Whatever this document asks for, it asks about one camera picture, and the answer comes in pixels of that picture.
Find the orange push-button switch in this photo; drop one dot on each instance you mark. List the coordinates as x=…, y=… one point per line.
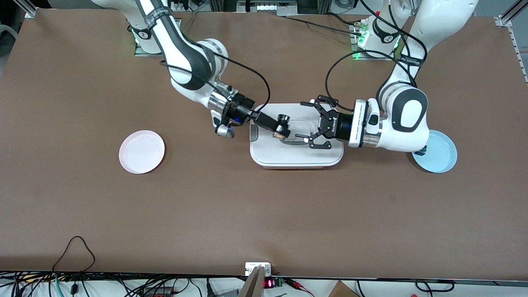
x=282, y=119

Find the small white box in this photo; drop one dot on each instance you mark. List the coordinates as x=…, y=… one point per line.
x=251, y=266

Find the green push-button switch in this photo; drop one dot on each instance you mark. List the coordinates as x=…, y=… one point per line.
x=420, y=152

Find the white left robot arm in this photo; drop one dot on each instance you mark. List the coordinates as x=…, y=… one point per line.
x=406, y=115

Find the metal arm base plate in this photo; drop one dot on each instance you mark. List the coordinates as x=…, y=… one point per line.
x=363, y=58
x=142, y=53

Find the brown cardboard box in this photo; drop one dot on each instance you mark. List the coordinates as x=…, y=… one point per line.
x=342, y=291

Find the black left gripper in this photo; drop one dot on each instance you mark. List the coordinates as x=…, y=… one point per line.
x=337, y=125

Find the light blue round plate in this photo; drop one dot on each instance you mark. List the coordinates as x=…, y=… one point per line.
x=441, y=156

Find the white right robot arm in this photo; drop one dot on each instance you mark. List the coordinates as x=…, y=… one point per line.
x=185, y=66

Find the white lunch box grey clips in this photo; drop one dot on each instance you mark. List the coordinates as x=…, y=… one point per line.
x=297, y=159

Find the pink round plate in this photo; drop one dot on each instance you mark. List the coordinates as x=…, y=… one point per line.
x=140, y=152

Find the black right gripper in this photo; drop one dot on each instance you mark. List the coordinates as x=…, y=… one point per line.
x=241, y=108

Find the grey aluminium bar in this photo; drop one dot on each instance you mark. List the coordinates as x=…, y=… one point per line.
x=252, y=286

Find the aluminium frame profile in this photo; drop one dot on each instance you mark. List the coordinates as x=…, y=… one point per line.
x=29, y=8
x=505, y=20

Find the black equipment with light strip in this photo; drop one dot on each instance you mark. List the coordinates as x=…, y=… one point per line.
x=266, y=7

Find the red digit display board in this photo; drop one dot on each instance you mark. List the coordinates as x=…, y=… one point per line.
x=269, y=284

